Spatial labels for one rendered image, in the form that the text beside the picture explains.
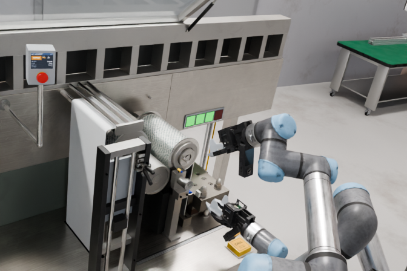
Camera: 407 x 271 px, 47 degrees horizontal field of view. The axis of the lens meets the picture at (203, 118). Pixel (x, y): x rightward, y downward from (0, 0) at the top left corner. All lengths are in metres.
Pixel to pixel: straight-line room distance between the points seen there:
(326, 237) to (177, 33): 1.11
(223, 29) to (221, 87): 0.29
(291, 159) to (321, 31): 5.30
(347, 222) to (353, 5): 5.60
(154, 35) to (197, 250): 0.86
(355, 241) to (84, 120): 0.93
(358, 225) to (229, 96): 1.10
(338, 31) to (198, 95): 4.81
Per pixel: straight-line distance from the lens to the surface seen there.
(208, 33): 2.06
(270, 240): 1.62
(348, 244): 1.44
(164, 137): 1.77
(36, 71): 1.31
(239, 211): 1.69
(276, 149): 1.31
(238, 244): 1.92
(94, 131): 1.56
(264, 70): 2.43
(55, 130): 1.81
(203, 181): 2.03
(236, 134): 1.47
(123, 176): 1.48
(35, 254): 1.83
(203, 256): 1.86
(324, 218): 1.19
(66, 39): 1.69
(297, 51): 6.35
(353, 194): 1.52
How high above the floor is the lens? 2.14
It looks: 25 degrees down
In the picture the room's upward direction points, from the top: 10 degrees clockwise
